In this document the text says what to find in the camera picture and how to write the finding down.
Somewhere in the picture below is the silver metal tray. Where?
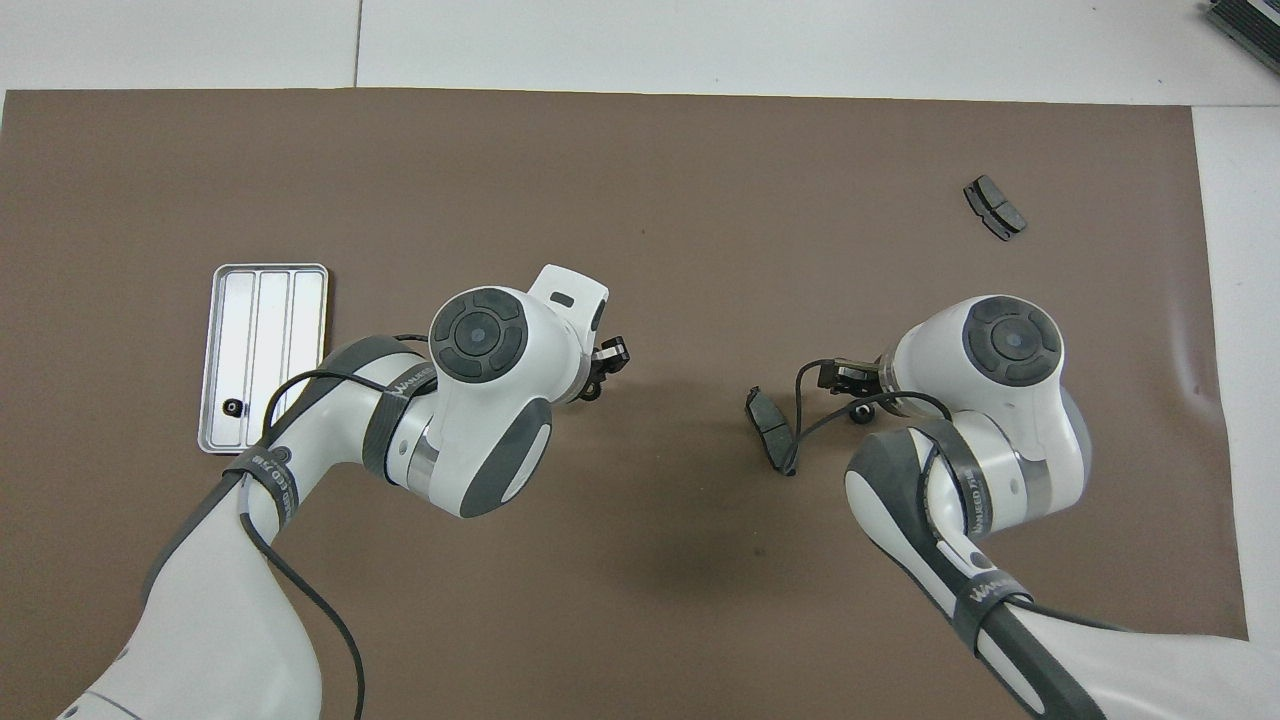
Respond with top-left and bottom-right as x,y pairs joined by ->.
197,263 -> 331,456

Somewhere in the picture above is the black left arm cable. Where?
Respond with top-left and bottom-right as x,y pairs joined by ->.
238,333 -> 433,720

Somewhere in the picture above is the dark keyboard device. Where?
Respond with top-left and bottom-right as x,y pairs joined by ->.
1205,0 -> 1280,76

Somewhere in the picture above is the long grey brake pad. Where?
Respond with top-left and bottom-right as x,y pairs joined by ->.
745,386 -> 799,478

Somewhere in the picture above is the short grey brake pad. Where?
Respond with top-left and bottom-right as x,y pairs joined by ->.
963,175 -> 1029,243

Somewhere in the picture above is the brown table mat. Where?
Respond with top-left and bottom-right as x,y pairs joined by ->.
0,88 -> 1259,720

